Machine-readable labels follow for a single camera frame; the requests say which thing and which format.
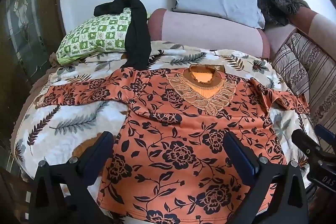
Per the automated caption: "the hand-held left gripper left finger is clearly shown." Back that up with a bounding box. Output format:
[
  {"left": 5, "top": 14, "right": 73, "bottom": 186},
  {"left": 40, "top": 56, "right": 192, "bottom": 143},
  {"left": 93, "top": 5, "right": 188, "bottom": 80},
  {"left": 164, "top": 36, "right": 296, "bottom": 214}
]
[{"left": 29, "top": 131, "right": 114, "bottom": 224}]

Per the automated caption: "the pink cushion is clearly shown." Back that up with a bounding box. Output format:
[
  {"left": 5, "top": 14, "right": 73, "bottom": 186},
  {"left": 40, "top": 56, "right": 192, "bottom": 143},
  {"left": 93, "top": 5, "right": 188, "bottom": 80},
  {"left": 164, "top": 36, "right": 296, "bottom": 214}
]
[{"left": 264, "top": 7, "right": 336, "bottom": 62}]

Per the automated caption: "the dark furry garment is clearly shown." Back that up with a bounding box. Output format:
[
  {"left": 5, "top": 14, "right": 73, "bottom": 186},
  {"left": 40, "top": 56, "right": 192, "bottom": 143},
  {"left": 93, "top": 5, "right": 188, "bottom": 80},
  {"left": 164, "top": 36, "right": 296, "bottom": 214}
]
[{"left": 257, "top": 0, "right": 310, "bottom": 26}]

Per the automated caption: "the wooden glass-panel door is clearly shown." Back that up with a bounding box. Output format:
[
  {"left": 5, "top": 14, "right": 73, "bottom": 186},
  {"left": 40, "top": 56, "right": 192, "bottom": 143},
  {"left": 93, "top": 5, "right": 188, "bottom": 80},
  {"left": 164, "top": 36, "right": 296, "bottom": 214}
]
[{"left": 0, "top": 0, "right": 66, "bottom": 161}]

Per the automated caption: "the striped brown cushion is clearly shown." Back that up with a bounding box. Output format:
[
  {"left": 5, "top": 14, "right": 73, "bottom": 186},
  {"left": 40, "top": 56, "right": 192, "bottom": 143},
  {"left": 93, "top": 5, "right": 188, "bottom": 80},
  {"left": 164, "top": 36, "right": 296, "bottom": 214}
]
[{"left": 272, "top": 32, "right": 336, "bottom": 132}]

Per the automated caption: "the black garment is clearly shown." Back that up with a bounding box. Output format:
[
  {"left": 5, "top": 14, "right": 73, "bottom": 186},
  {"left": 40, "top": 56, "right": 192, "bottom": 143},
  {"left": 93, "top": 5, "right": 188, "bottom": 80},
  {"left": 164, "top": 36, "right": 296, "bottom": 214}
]
[{"left": 94, "top": 0, "right": 152, "bottom": 70}]

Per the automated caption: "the orange floral blouse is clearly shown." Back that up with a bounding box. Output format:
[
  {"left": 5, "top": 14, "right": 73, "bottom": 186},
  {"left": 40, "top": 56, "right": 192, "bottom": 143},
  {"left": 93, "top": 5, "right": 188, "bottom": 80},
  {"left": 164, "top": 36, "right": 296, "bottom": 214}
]
[{"left": 43, "top": 64, "right": 310, "bottom": 224}]

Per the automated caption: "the pink bolster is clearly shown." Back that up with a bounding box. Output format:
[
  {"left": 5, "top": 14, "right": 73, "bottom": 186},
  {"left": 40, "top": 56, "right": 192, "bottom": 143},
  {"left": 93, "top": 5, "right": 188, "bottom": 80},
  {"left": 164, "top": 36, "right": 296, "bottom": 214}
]
[{"left": 147, "top": 8, "right": 271, "bottom": 59}]

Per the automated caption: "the leaf print blanket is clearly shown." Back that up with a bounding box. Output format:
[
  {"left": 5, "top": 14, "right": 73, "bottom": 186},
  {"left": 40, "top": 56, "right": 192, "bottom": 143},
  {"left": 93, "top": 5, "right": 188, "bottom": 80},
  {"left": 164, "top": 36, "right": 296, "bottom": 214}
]
[{"left": 10, "top": 40, "right": 319, "bottom": 224}]

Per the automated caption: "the green checked pillow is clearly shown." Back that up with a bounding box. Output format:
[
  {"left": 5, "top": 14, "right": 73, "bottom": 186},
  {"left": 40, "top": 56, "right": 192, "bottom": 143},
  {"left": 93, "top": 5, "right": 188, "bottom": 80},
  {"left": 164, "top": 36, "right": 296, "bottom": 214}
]
[{"left": 56, "top": 7, "right": 133, "bottom": 65}]

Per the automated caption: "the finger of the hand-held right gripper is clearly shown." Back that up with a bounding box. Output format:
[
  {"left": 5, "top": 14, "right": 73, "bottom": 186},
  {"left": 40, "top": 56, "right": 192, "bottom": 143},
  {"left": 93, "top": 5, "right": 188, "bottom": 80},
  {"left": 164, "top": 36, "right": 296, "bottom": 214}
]
[
  {"left": 291, "top": 129, "right": 323, "bottom": 159},
  {"left": 314, "top": 124, "right": 336, "bottom": 144}
]

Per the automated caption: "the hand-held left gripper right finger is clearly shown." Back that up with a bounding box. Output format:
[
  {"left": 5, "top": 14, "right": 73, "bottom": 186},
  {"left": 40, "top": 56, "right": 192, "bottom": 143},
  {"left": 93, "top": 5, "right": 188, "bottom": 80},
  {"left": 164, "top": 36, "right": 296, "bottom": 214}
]
[{"left": 223, "top": 132, "right": 309, "bottom": 224}]

